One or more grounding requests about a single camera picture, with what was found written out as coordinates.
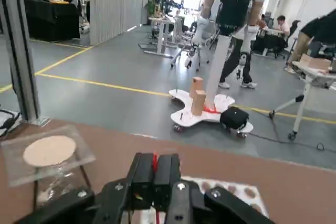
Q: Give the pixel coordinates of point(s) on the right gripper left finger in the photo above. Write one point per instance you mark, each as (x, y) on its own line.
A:
(141, 166)

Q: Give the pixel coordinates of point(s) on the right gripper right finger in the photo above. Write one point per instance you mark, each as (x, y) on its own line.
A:
(169, 167)

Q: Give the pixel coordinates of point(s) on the thin red stick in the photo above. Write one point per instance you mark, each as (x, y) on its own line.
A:
(155, 161)

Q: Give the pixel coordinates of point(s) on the white test tube rack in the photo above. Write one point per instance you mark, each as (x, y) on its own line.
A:
(144, 217)

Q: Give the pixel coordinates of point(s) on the black carry case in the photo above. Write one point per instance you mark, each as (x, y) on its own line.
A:
(234, 117)

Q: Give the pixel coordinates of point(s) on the glass alcohol lamp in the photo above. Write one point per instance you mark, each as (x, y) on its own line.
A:
(52, 190)

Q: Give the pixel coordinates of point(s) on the white standing desk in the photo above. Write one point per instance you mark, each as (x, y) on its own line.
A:
(160, 37)

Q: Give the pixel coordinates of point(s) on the white office chair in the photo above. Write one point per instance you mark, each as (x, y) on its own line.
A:
(179, 28)

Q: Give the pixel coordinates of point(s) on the white wheeled desk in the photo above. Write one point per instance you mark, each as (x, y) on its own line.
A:
(302, 108)

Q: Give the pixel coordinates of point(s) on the green potted plant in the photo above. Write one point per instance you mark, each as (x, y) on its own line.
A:
(152, 1)

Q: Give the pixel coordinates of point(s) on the table with black cloth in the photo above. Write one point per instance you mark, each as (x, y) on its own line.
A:
(52, 22)

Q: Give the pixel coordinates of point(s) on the humanoid robot on wheeled base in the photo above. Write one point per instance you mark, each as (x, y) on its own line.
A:
(233, 3)

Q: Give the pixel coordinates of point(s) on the brown cardboard box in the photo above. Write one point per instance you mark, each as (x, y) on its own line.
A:
(315, 62)

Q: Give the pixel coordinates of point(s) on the black office chair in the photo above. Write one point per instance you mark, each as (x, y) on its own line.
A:
(295, 28)

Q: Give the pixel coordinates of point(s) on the aluminium corner post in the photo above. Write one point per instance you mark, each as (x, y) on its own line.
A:
(21, 51)

